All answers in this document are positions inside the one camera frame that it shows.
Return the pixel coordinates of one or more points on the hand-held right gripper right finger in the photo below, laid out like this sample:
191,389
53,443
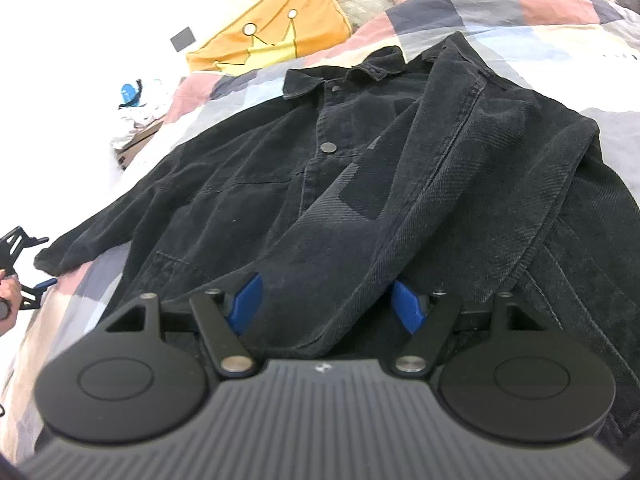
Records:
410,305

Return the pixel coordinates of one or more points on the yellow crown print pillow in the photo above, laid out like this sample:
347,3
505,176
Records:
310,0

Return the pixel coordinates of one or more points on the cardboard box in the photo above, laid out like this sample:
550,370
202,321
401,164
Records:
135,147

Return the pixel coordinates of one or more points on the person's left hand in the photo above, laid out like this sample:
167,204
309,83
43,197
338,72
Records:
11,292

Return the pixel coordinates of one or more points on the black denim jacket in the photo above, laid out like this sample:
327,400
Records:
350,185

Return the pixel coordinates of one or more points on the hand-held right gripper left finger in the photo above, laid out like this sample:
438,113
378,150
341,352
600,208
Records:
246,305

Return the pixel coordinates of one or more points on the checkered patchwork duvet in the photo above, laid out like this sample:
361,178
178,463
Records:
615,125

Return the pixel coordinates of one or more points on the pile of white clothes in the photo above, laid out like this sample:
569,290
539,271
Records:
145,110

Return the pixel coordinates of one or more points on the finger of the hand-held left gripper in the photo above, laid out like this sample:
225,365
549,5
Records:
12,255
45,283

